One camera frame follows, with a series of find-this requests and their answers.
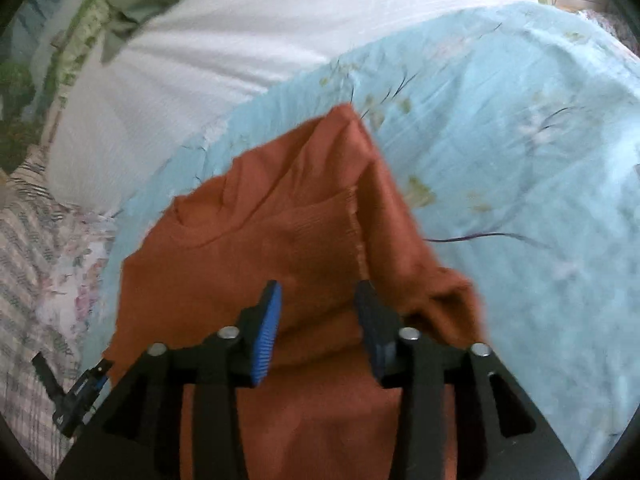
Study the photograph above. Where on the green patterned cloth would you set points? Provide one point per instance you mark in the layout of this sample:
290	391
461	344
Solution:
60	50

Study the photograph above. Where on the pink floral pillowcase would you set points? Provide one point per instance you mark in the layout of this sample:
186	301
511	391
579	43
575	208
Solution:
75	280

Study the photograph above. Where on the light blue floral bedsheet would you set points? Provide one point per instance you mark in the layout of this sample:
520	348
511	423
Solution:
500	160

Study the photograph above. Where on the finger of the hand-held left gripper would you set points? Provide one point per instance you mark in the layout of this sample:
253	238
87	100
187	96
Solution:
80	390

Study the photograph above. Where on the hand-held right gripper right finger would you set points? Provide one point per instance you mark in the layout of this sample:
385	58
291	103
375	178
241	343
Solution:
376	340

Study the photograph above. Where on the orange knit sweater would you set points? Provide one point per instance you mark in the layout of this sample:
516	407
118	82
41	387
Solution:
280	240

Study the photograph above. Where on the white striped pillow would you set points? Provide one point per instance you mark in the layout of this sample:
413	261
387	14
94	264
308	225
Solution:
225	45

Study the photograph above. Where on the plaid blanket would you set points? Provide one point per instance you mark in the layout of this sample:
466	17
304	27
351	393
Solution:
25	310

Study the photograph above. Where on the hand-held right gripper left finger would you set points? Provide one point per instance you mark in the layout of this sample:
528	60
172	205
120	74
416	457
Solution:
266	332

